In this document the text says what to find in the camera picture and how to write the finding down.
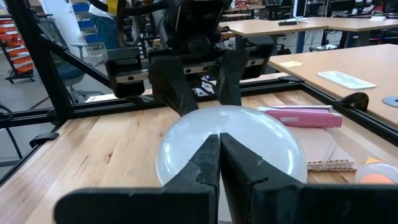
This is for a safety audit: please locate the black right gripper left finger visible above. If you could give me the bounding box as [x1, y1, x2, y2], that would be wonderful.
[54, 134, 221, 224]

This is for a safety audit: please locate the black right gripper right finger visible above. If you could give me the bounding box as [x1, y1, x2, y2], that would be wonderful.
[220, 133, 398, 224]

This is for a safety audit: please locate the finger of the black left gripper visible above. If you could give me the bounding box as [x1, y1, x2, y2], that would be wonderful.
[148, 55, 200, 117]
[215, 49, 250, 107]

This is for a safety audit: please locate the white lightbulb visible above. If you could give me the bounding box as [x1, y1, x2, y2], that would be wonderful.
[155, 105, 308, 187]

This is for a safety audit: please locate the grey office chair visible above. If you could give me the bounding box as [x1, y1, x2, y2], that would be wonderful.
[46, 42, 106, 105]

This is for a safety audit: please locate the person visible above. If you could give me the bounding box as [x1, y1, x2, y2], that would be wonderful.
[88, 0, 122, 51]

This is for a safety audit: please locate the tan long desk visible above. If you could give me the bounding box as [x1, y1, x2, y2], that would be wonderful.
[218, 17, 398, 55]

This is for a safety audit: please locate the pink stapler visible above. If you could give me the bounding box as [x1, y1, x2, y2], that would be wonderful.
[257, 105, 343, 129]

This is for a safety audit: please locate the orange sticky note pad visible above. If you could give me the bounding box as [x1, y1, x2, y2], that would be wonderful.
[364, 157, 384, 166]

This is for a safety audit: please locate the tan wooden desk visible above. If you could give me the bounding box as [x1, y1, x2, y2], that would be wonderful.
[267, 43, 398, 129]

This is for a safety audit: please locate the shelf with orange bins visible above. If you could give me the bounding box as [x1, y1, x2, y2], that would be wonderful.
[0, 17, 35, 84]

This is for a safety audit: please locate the grey desk grommet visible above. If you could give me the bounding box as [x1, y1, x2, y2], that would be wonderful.
[381, 95, 398, 109]

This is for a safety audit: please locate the black aluminium table frame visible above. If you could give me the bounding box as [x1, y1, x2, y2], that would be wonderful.
[0, 0, 398, 187]

